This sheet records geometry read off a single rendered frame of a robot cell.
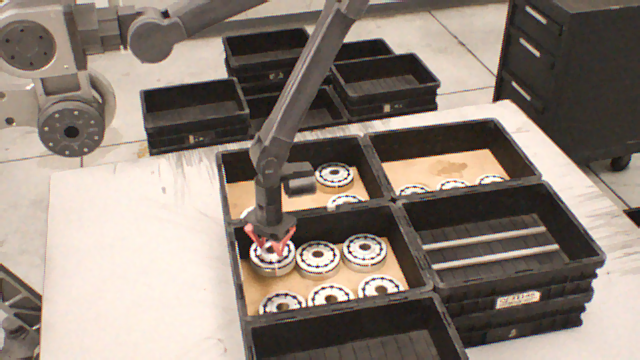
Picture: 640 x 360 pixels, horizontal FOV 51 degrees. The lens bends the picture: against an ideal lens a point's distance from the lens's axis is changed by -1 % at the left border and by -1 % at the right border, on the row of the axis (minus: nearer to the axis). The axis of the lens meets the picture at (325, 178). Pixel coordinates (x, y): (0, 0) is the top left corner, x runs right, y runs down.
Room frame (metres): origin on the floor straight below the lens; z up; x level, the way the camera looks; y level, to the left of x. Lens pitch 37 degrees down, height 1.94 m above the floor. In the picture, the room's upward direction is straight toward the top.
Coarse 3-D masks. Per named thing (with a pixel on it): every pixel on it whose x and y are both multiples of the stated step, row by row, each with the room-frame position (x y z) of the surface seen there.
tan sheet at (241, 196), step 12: (360, 180) 1.46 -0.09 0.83; (228, 192) 1.41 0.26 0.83; (240, 192) 1.41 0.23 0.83; (252, 192) 1.41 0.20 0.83; (348, 192) 1.41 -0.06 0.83; (360, 192) 1.41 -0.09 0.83; (240, 204) 1.36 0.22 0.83; (252, 204) 1.36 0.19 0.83; (288, 204) 1.36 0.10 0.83; (300, 204) 1.36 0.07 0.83; (312, 204) 1.36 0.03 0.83; (324, 204) 1.36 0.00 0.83
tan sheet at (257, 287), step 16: (384, 240) 1.22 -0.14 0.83; (256, 272) 1.11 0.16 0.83; (288, 272) 1.11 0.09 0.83; (352, 272) 1.11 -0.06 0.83; (384, 272) 1.11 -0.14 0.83; (400, 272) 1.11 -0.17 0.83; (256, 288) 1.06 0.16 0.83; (272, 288) 1.06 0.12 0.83; (288, 288) 1.06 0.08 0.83; (304, 288) 1.06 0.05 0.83; (352, 288) 1.06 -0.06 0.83; (256, 304) 1.01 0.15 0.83
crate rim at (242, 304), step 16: (336, 208) 1.22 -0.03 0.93; (352, 208) 1.22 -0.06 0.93; (368, 208) 1.22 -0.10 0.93; (240, 224) 1.16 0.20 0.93; (400, 224) 1.17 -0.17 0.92; (416, 256) 1.06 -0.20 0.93; (240, 272) 1.01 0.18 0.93; (240, 288) 0.97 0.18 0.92; (416, 288) 0.96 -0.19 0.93; (432, 288) 0.96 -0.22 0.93; (240, 304) 0.92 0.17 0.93; (320, 304) 0.92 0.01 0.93; (336, 304) 0.92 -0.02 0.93; (352, 304) 0.92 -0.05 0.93; (256, 320) 0.88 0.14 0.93
